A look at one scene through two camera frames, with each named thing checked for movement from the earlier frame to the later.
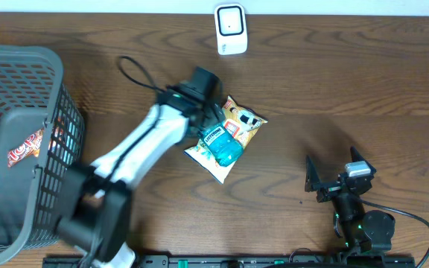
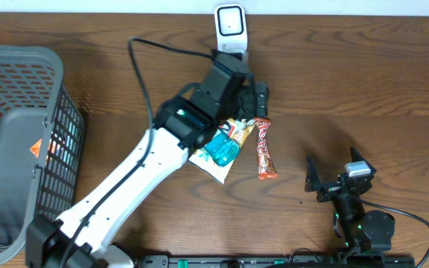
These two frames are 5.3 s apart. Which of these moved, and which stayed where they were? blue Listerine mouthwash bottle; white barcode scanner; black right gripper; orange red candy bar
Moved: orange red candy bar
Stayed: black right gripper; white barcode scanner; blue Listerine mouthwash bottle
